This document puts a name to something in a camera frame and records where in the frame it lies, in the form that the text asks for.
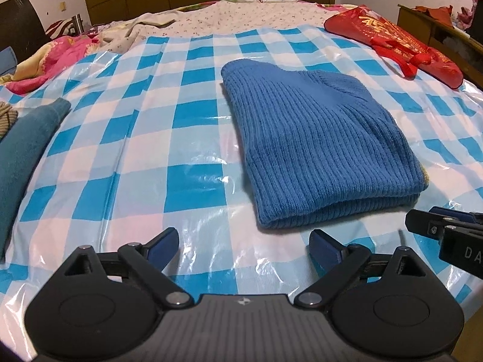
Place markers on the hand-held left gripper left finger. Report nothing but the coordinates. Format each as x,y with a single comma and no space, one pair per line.
166,242

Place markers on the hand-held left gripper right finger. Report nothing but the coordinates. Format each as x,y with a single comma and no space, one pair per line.
321,247

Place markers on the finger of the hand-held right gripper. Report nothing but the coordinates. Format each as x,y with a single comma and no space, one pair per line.
452,212
430,224

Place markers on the blue knit sweater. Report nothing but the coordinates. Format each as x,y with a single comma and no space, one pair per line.
309,139

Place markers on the blue white checked plastic sheet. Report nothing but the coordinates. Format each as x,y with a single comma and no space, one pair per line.
132,139

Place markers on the teal cloth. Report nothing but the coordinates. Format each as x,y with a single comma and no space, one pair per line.
22,151

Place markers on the pink patterned cloth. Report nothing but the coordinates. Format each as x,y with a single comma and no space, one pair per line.
469,17

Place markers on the wooden cabinet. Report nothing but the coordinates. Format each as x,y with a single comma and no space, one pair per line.
415,19

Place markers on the red printed bag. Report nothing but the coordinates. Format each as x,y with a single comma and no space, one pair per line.
377,30

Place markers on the red crumpled bag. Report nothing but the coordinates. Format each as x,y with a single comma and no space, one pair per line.
434,13

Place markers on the brown plaid cloth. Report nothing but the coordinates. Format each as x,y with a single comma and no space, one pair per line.
6,118

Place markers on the pink floral blanket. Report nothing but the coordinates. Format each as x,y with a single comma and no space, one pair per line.
49,56

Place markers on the metal flask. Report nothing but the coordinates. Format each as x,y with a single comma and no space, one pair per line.
78,24

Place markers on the beige floral bed sheet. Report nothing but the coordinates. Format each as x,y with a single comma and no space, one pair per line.
234,17

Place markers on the zebra print cloth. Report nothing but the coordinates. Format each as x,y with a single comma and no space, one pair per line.
56,28

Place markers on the blue pillow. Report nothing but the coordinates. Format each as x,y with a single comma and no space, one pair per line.
6,62

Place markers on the dark wooden headboard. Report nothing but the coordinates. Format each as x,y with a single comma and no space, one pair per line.
22,22

